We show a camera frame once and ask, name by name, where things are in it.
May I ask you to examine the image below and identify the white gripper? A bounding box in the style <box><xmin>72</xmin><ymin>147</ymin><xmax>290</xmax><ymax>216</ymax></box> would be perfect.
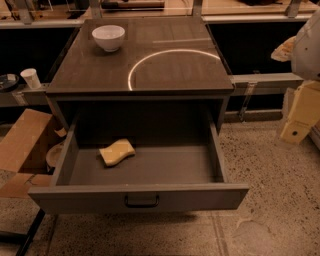
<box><xmin>279</xmin><ymin>80</ymin><xmax>320</xmax><ymax>145</ymax></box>

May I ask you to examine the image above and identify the yellow sponge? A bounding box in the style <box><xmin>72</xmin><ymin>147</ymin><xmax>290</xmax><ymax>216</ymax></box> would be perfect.
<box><xmin>99</xmin><ymin>139</ymin><xmax>135</xmax><ymax>167</ymax></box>

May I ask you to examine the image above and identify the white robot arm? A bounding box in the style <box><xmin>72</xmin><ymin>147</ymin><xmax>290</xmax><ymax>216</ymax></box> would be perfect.
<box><xmin>271</xmin><ymin>10</ymin><xmax>320</xmax><ymax>145</ymax></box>

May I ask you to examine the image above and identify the white ceramic bowl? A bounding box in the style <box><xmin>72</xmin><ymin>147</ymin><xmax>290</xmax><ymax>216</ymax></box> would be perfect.
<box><xmin>92</xmin><ymin>25</ymin><xmax>126</xmax><ymax>52</ymax></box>

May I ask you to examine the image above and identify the round tan plate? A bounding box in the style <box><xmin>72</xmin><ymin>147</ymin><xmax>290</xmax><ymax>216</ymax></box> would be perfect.
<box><xmin>46</xmin><ymin>143</ymin><xmax>63</xmax><ymax>167</ymax></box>

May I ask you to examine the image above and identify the brown cardboard box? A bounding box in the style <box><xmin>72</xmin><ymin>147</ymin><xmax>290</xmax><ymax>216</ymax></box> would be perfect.
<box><xmin>0</xmin><ymin>109</ymin><xmax>66</xmax><ymax>198</ymax></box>

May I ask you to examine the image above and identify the white paper cup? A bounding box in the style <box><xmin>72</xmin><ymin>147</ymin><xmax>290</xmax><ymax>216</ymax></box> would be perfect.
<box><xmin>20</xmin><ymin>68</ymin><xmax>41</xmax><ymax>89</ymax></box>

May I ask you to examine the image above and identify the black floor stand leg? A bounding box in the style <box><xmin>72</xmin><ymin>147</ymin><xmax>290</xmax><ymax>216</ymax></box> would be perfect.
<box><xmin>0</xmin><ymin>209</ymin><xmax>45</xmax><ymax>256</ymax></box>

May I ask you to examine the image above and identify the grey metal shelf rail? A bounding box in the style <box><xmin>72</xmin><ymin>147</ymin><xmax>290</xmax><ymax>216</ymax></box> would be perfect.
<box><xmin>230</xmin><ymin>73</ymin><xmax>302</xmax><ymax>96</ymax></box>

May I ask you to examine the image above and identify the black drawer handle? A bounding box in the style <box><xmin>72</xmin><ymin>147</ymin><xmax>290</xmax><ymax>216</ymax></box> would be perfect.
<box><xmin>124</xmin><ymin>195</ymin><xmax>160</xmax><ymax>209</ymax></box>

